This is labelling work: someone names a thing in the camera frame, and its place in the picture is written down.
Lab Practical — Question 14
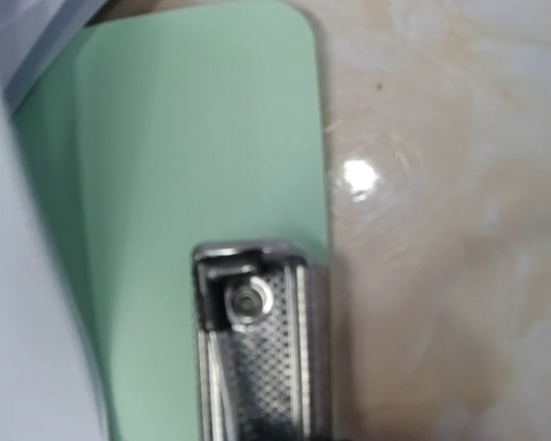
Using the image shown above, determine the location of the silver clipboard clip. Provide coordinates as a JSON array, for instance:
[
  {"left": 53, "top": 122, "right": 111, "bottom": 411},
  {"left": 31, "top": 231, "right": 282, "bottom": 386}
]
[{"left": 191, "top": 240, "right": 333, "bottom": 440}]

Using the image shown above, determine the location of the light green clipboard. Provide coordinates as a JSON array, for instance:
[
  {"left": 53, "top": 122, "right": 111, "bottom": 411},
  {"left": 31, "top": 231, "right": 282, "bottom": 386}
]
[{"left": 14, "top": 1, "right": 328, "bottom": 440}]

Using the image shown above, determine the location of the printed paper sheet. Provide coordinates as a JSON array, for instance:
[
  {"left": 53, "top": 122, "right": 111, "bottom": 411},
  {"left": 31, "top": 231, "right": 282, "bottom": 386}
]
[{"left": 0, "top": 0, "right": 111, "bottom": 441}]

